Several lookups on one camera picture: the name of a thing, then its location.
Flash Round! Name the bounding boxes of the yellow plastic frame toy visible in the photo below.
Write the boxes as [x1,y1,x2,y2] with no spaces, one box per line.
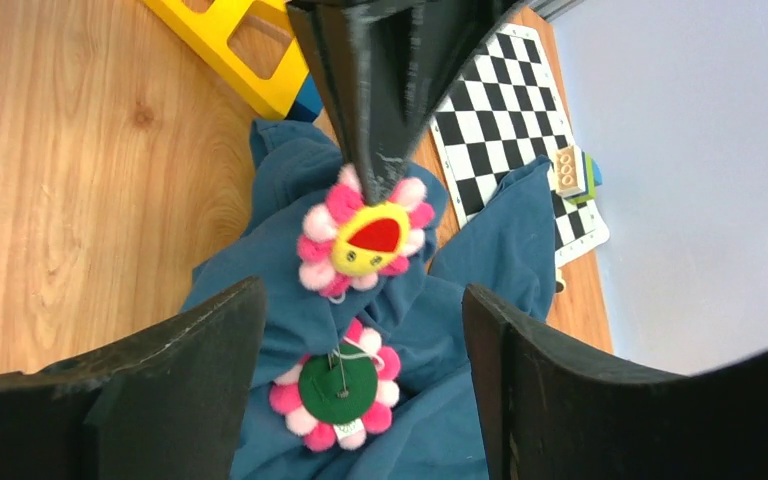
[144,0,309,120]

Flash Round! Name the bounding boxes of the stacked toy bricks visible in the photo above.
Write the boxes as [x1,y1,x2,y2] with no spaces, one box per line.
[553,145,602,205]

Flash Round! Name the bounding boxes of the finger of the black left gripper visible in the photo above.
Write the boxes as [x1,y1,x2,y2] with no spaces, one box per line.
[390,1,523,190]
[287,1,424,202]

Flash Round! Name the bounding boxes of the blue toy brick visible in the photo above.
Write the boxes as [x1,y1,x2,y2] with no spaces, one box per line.
[286,74,323,123]

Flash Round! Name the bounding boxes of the blue garment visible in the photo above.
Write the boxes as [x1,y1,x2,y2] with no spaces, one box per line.
[184,119,555,479]

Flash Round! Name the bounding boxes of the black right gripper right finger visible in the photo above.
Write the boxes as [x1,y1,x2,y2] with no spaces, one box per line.
[462,285,768,479]

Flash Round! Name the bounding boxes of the pink white flower brooch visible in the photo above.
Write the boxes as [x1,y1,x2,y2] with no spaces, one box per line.
[297,165,435,301]

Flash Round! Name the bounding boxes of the black white checkerboard mat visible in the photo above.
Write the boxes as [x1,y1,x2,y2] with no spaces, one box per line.
[427,23,611,270]

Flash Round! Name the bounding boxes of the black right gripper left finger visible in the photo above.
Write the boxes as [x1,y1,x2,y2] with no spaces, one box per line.
[0,277,267,479]

